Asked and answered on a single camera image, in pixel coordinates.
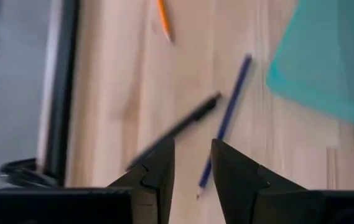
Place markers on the black pen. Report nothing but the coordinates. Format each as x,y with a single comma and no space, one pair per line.
192,116

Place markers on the green translucent plastic bin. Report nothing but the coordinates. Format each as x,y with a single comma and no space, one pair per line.
329,62

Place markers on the orange pencil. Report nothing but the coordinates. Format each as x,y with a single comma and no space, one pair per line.
163,18

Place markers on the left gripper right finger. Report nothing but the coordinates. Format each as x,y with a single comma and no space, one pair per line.
239,186

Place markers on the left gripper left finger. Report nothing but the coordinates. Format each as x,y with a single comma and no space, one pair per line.
158,174

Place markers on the dark blue pencil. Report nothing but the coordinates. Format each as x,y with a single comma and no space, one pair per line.
229,109

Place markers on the black frame clamp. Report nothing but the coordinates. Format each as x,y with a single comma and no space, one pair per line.
36,181

